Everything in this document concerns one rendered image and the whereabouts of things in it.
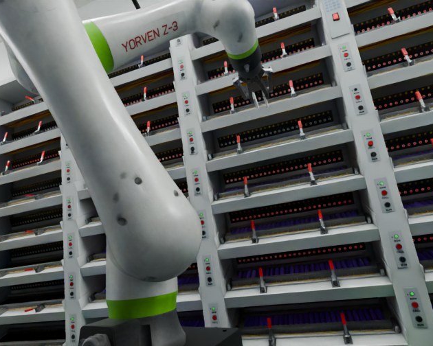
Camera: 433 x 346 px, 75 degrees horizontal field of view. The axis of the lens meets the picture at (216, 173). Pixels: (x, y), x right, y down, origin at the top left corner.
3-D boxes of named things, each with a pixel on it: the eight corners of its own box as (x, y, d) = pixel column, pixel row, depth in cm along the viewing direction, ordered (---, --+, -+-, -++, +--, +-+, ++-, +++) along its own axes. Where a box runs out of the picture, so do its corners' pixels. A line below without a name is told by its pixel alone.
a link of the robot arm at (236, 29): (229, 24, 64) (258, -11, 65) (192, 12, 70) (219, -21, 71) (245, 66, 76) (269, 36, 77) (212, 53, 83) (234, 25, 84)
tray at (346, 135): (354, 140, 109) (349, 116, 108) (207, 172, 126) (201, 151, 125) (344, 138, 128) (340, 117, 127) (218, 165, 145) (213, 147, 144)
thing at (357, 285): (395, 296, 97) (387, 258, 95) (226, 308, 113) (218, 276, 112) (377, 267, 116) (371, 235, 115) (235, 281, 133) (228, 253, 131)
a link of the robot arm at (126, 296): (107, 327, 42) (108, 200, 47) (104, 311, 56) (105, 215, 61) (191, 312, 47) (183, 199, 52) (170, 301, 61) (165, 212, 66)
